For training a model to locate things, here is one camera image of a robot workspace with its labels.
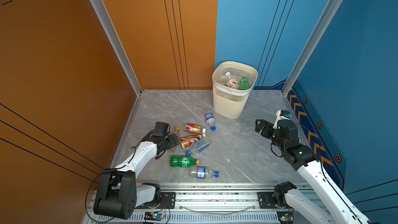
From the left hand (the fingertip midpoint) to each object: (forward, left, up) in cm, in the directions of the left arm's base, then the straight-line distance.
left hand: (171, 141), depth 89 cm
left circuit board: (-35, +3, -5) cm, 36 cm away
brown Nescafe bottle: (-2, -9, +2) cm, 10 cm away
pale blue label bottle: (-3, -17, +1) cm, 17 cm away
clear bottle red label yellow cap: (+9, -2, -1) cm, 9 cm away
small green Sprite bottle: (+31, -44, +17) cm, 57 cm away
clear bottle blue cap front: (-18, -18, +1) cm, 25 cm away
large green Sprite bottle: (-12, -8, +1) cm, 15 cm away
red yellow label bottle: (+8, -12, +1) cm, 15 cm away
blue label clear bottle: (+16, -22, +1) cm, 28 cm away
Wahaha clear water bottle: (+30, -36, +19) cm, 50 cm away
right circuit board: (-35, -58, -5) cm, 67 cm away
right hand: (+1, -48, +18) cm, 51 cm away
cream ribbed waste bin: (+18, -35, +14) cm, 42 cm away
